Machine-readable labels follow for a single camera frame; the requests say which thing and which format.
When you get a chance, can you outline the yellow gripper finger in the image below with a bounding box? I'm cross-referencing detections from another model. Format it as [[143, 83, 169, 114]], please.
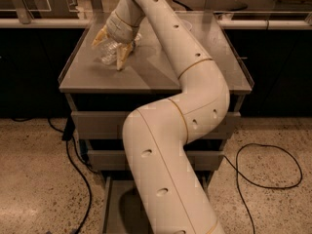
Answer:
[[92, 26, 108, 47], [116, 43, 134, 71]]

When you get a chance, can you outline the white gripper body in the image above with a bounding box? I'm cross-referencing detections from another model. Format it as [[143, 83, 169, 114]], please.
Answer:
[[105, 11, 139, 44]]

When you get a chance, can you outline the clear plastic water bottle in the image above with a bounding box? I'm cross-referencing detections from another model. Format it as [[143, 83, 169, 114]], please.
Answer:
[[97, 33, 141, 65]]

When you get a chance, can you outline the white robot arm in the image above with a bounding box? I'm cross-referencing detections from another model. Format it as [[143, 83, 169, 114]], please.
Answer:
[[95, 0, 229, 234]]

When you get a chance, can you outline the grey drawer cabinet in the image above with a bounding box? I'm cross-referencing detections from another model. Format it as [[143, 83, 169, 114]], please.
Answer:
[[58, 11, 254, 234]]

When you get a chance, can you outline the grey top drawer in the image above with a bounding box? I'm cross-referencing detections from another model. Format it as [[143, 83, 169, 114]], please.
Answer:
[[71, 111, 241, 139]]

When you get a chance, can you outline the grey drawer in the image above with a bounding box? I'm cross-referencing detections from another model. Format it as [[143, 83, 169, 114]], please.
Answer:
[[99, 175, 213, 234], [71, 111, 241, 139], [88, 150, 223, 171]]

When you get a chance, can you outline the grey middle drawer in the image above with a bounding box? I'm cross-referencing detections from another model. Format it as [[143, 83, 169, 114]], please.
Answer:
[[88, 150, 223, 171]]

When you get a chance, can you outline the grey bottom drawer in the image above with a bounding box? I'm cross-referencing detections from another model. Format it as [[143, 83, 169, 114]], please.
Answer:
[[99, 175, 213, 234]]

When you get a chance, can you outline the white ceramic bowl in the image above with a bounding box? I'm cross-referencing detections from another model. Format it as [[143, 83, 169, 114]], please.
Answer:
[[181, 19, 192, 31]]

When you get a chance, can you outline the black power adapter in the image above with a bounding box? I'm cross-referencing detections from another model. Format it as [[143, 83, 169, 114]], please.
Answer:
[[61, 117, 75, 141]]

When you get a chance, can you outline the white horizontal rail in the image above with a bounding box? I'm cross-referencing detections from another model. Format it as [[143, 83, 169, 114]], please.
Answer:
[[0, 19, 312, 30]]

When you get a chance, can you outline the black cable on left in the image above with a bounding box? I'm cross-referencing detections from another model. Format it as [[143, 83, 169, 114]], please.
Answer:
[[9, 116, 98, 234]]

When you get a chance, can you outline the black cable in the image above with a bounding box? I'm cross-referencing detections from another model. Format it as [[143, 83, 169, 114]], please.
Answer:
[[9, 116, 98, 234], [222, 142, 304, 234]]

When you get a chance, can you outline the black cable on right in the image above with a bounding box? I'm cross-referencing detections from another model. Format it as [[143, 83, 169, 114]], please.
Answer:
[[222, 142, 304, 234]]

